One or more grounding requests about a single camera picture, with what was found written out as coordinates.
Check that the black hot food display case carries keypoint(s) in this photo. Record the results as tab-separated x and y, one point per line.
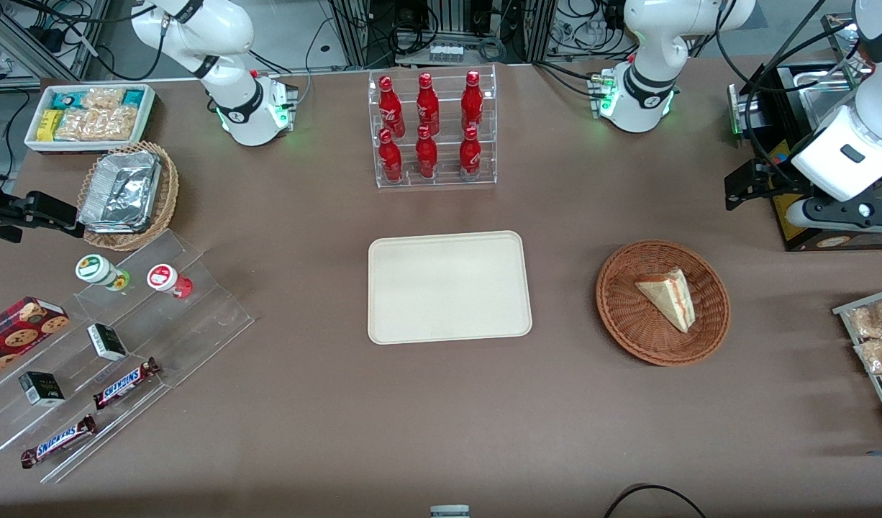
829	241

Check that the red cola bottle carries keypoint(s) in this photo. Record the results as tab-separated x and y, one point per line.
390	160
470	157
427	104
472	102
426	157
391	108

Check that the red lidded white cup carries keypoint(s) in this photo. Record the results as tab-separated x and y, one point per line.
162	277

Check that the teal snack packet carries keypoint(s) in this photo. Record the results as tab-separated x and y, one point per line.
67	99
133	97

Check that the small grey device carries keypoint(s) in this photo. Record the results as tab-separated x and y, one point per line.
449	512

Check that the silver box with green light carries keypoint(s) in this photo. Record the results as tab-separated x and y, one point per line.
743	108

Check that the white power strip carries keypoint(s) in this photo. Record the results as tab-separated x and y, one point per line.
446	52

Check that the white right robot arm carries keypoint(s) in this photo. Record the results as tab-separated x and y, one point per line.
218	29

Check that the red cookie box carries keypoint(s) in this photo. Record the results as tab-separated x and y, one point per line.
16	334

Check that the yellow snack packet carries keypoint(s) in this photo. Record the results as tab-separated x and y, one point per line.
49	126

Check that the light tan wicker basket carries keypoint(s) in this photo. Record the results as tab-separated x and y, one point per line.
164	208

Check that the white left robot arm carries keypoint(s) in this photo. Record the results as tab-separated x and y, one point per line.
642	43

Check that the tray of packaged snacks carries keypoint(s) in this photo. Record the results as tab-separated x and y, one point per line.
873	381

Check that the Snickers chocolate bar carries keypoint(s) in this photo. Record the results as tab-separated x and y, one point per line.
58	442
124	383

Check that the clear acrylic stepped stand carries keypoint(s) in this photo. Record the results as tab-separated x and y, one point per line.
211	316

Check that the small black box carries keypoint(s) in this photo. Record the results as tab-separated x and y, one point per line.
106	342
42	388

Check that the green lidded white cup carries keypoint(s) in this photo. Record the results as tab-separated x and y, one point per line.
92	267

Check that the beige plastic tray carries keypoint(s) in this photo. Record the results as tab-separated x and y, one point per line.
448	288

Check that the clear acrylic bottle rack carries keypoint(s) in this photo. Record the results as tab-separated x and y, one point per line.
448	180

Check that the steel food pan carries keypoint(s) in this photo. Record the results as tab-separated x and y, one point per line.
815	86

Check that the triangular sandwich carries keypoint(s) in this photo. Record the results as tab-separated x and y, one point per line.
671	295

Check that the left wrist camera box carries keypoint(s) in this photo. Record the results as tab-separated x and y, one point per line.
844	214

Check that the brown wicker basket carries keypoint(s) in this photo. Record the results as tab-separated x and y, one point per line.
628	316

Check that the white rectangular snack bin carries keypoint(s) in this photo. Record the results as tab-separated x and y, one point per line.
88	146

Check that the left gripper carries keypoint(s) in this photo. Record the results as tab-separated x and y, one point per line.
780	181

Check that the clear bag of rice snacks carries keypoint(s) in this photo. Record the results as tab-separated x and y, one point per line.
103	98
78	126
117	124

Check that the stack of foil trays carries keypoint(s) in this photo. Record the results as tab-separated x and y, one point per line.
121	191

